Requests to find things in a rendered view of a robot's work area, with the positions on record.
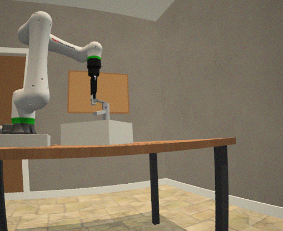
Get white square sink basin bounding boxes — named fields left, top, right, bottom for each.
left=61, top=119, right=133, bottom=145

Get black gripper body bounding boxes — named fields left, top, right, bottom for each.
left=88, top=67, right=100, bottom=82

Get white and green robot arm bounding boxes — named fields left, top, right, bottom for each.
left=0, top=11, right=103, bottom=134

